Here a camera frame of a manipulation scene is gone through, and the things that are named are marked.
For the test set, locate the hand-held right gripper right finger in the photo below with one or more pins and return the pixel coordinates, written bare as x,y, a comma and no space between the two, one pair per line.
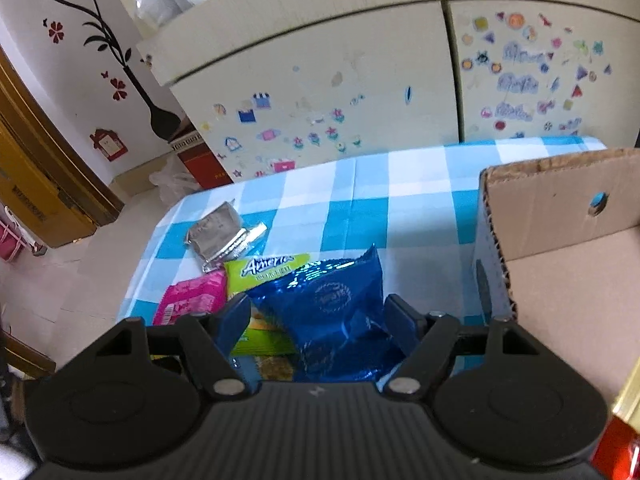
402,322

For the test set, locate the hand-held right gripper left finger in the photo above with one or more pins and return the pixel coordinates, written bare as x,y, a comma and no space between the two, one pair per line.
235,320

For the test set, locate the pink snack packet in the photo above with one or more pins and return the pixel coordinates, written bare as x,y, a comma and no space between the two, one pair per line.
190,300

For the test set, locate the green snack packet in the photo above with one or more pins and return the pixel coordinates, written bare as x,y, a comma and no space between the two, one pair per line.
265,270

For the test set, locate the blue foil snack packet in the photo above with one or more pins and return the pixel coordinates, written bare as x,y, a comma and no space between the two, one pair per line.
330,310

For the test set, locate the silver foil snack packet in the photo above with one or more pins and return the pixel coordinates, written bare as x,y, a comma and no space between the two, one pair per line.
215,230

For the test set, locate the cardboard box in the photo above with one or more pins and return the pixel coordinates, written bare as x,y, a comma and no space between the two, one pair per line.
550,220

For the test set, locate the red noodle snack packet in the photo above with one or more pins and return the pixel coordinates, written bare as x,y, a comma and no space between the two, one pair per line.
617,452

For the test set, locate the blue white checkered tablecloth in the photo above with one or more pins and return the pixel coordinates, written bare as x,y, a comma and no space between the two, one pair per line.
415,190

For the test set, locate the clear plastic bag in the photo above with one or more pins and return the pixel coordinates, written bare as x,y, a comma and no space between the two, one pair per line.
172,185

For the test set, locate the brown printed carton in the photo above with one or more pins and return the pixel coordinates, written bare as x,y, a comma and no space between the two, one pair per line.
200,165

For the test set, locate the brown wooden furniture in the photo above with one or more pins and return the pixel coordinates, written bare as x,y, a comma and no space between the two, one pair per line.
25,355

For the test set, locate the yellow wooden door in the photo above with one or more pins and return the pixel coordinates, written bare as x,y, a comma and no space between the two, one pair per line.
30,200

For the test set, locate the pink rack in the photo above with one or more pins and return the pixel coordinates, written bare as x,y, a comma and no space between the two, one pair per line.
10,240

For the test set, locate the cream cabinet with stickers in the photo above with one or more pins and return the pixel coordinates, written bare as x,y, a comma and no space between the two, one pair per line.
325,70

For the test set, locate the red house wall sticker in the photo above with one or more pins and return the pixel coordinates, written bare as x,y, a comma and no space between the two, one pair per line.
107,145

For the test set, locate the brown wooden door frame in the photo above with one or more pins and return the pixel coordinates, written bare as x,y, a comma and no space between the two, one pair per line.
55,160

